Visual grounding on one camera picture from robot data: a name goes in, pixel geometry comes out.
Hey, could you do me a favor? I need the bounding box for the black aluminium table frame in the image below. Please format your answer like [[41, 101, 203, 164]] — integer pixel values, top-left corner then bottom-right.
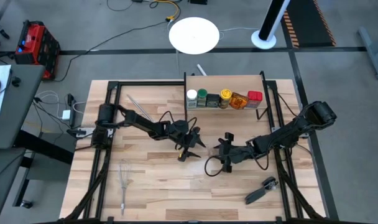
[[60, 79, 341, 224]]

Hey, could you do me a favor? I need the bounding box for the black mat orange striped edge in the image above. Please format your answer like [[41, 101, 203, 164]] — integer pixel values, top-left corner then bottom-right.
[[282, 0, 337, 49]]

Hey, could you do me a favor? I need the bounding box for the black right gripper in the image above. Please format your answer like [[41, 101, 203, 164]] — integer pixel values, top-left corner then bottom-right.
[[213, 132, 255, 174]]

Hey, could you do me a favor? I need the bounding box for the oregano jar green lid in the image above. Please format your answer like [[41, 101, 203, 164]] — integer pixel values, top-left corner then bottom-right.
[[197, 88, 208, 108]]

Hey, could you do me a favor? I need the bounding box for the metal wire whisk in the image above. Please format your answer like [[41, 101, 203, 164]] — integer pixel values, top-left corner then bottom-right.
[[118, 160, 131, 216]]

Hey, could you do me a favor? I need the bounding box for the thin silver metal rod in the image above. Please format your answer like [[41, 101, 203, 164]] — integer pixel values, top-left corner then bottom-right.
[[126, 94, 153, 121]]

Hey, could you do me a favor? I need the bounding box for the red and black toolbox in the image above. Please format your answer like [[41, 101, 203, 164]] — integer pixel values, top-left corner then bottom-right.
[[14, 19, 61, 80]]

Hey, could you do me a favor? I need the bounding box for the white paper sheet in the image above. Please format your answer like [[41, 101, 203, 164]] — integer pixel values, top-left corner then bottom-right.
[[0, 64, 12, 116]]

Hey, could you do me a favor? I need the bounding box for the black floor cable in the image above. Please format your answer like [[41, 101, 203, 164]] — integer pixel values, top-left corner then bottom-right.
[[53, 20, 170, 83]]

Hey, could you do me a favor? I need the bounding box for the grey desk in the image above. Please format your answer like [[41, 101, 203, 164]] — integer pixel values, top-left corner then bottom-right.
[[0, 63, 46, 150], [0, 147, 25, 224]]

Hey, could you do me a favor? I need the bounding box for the black shelf frame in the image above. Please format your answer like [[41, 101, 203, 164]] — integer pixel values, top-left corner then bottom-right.
[[183, 70, 270, 123]]

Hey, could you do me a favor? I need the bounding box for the bagel sesame seasoning jar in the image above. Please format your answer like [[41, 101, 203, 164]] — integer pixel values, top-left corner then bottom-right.
[[187, 89, 198, 109]]

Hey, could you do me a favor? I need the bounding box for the smoked paprika tin red lid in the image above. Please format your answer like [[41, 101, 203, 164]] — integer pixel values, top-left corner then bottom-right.
[[246, 90, 264, 109]]

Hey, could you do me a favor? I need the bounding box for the grey metal stand leg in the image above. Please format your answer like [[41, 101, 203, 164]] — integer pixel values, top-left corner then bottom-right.
[[358, 26, 378, 80]]

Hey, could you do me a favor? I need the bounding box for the green black pepper tin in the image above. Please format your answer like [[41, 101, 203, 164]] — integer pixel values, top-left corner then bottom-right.
[[206, 93, 221, 108]]

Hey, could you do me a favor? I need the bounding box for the yellow floor cable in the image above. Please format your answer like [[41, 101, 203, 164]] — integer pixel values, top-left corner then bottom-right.
[[151, 0, 181, 22]]

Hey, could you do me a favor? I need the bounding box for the dark jar yellow lid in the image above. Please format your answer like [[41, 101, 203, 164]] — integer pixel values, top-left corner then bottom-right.
[[219, 88, 233, 110]]

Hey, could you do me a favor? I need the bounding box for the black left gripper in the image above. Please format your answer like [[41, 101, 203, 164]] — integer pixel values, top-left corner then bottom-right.
[[173, 119, 207, 162]]

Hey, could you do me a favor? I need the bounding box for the white round table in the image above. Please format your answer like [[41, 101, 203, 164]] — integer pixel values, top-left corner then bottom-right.
[[168, 17, 221, 55]]

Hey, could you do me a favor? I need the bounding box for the orange taco seasoning packet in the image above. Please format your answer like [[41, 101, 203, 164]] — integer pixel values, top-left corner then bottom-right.
[[228, 91, 250, 110]]

